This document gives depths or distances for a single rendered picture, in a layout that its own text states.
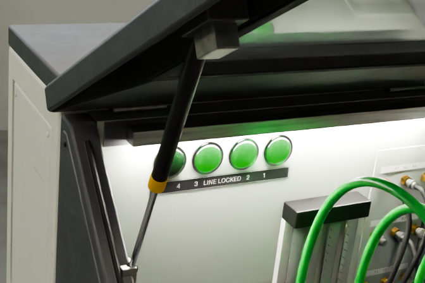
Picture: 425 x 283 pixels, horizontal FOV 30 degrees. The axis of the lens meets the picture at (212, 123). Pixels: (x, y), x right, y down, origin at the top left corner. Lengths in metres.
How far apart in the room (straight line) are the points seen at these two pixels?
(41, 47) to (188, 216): 0.33
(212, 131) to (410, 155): 0.41
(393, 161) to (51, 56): 0.59
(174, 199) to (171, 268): 0.11
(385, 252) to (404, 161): 0.18
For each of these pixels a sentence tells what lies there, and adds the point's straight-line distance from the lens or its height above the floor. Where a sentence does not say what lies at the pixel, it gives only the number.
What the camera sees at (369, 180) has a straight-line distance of 1.05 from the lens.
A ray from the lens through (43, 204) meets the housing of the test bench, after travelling 1.20.
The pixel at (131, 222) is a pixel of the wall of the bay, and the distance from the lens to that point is 1.14.
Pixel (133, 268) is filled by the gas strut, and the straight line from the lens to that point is 0.98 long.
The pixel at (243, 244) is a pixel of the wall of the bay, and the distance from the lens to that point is 1.25.
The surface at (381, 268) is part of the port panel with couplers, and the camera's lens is 1.45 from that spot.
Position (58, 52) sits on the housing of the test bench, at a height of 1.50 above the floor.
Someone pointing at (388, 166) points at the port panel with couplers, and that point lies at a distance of 1.35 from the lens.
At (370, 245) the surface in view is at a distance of 1.21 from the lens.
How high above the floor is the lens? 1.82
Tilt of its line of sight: 20 degrees down
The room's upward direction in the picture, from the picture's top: 6 degrees clockwise
